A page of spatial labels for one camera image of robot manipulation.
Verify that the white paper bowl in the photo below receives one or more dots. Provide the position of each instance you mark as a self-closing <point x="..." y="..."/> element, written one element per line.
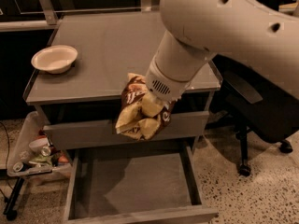
<point x="55" y="59"/>

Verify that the metal rail with brackets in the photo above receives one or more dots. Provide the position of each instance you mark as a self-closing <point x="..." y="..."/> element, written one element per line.
<point x="26" y="15"/>

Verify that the grey top drawer with knob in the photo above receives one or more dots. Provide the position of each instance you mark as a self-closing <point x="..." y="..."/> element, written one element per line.
<point x="102" y="132"/>

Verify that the open grey middle drawer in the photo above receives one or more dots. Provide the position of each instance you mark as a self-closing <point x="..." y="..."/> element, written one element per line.
<point x="150" y="184"/>

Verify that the black office chair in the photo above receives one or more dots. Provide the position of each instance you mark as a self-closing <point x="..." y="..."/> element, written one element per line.
<point x="253" y="104"/>

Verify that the black bin stand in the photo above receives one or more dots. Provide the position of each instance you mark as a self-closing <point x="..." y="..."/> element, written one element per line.
<point x="9" y="210"/>

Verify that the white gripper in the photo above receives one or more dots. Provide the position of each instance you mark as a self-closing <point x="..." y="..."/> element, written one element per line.
<point x="163" y="85"/>

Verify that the brown chip bag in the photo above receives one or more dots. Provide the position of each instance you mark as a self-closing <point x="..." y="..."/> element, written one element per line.
<point x="131" y="111"/>

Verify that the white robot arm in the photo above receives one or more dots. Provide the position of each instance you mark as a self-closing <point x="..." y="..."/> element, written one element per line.
<point x="246" y="31"/>

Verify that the grey drawer cabinet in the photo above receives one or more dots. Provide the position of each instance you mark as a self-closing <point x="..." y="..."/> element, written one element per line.
<point x="109" y="47"/>

